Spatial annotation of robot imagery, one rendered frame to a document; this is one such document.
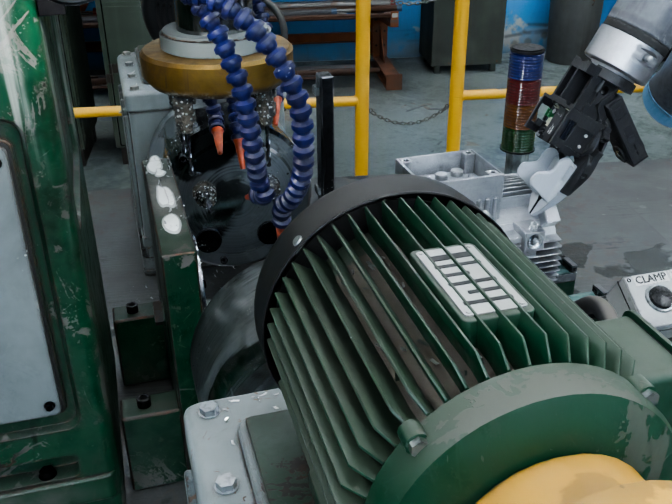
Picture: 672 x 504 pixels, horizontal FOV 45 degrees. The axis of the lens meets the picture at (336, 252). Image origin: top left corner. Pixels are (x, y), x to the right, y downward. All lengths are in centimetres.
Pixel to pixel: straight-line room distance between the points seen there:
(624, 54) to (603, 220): 79
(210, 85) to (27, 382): 38
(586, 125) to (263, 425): 65
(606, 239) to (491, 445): 142
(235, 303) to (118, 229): 99
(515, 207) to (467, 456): 83
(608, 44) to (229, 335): 61
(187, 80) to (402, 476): 64
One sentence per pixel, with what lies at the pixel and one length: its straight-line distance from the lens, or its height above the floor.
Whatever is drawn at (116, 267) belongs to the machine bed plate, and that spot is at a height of 80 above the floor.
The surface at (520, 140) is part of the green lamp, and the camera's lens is 150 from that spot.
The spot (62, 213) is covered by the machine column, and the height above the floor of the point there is 122.
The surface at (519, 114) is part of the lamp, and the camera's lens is 148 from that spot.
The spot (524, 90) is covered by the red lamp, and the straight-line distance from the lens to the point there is 147.
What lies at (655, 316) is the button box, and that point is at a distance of 101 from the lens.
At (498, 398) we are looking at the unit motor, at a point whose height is 135.
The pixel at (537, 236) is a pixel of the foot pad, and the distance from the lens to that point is 113.
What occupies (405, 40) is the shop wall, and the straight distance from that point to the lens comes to 618.
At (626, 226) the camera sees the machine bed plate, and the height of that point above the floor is 80.
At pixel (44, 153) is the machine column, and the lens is 83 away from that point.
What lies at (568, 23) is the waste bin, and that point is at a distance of 610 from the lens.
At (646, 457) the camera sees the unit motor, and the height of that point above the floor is 131.
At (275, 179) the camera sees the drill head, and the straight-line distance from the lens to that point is 127.
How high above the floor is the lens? 157
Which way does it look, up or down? 28 degrees down
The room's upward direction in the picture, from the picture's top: 1 degrees counter-clockwise
